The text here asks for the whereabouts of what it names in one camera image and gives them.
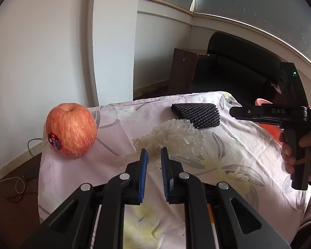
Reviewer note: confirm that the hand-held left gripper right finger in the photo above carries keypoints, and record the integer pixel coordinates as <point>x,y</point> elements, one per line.
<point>165,173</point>

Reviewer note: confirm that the pink plastic basin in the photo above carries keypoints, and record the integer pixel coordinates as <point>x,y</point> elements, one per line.
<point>270,134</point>

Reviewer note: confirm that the black leather chair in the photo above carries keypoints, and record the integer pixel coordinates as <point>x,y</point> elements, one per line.
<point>235,64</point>

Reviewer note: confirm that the window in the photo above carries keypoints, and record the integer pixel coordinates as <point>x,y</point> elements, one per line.
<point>248,2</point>

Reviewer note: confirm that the red apple with sticker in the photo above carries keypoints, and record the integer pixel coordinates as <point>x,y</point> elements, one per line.
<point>71,129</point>

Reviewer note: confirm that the floral white tablecloth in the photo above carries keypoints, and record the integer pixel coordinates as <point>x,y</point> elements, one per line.
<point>114,124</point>

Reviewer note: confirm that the brown wooden cabinet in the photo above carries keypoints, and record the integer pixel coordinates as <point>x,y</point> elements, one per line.
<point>182,70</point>

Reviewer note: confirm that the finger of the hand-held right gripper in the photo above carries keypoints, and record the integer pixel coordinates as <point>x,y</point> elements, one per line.
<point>245,112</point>

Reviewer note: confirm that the person's right hand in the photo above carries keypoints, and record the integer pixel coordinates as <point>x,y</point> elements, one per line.
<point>287,153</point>

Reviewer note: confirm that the black foam fruit net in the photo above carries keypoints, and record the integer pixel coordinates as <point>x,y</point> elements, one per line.
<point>197,114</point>

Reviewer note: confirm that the clear plastic wrap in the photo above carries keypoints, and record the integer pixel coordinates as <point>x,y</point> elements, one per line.
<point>171,137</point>

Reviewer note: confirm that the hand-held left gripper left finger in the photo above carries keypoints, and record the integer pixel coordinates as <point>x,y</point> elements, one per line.
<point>143,176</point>

